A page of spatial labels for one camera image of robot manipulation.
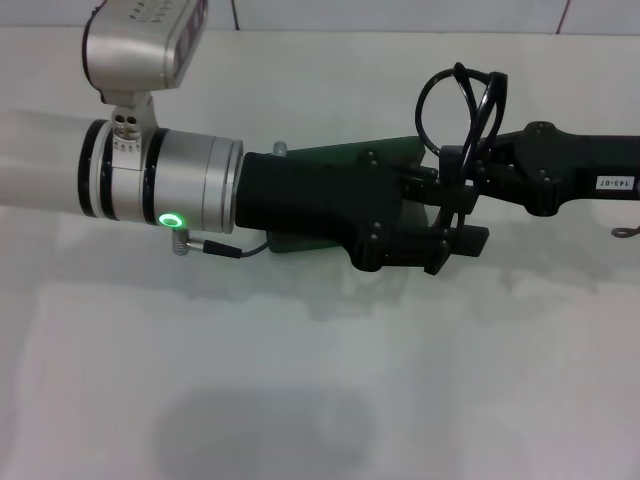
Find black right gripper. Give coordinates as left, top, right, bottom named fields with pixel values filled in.
left=473, top=121, right=640, bottom=217

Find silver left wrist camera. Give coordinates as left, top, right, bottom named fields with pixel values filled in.
left=82, top=0, right=209, bottom=147

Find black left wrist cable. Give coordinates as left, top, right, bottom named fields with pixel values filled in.
left=171, top=228, right=272, bottom=262

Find green glasses case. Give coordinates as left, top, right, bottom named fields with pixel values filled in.
left=267, top=135, right=437, bottom=257

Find black thin-framed glasses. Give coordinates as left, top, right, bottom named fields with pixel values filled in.
left=416, top=62, right=509, bottom=236

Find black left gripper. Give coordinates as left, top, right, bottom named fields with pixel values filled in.
left=234, top=144, right=478, bottom=274

